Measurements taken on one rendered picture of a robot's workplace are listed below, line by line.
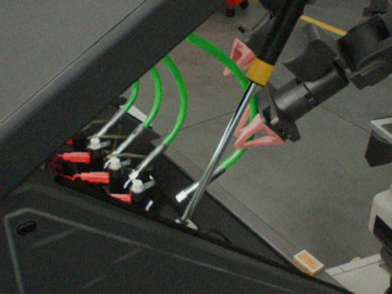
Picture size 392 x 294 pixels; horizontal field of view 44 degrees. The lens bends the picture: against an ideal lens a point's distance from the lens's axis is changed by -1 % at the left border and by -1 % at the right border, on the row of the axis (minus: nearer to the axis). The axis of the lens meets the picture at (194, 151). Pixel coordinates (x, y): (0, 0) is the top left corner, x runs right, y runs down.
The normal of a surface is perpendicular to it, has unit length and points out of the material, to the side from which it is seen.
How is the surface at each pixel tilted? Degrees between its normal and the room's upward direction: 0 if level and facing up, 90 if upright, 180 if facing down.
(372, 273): 0
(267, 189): 0
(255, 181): 0
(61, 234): 90
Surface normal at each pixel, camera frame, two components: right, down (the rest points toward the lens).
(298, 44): -0.66, -0.40
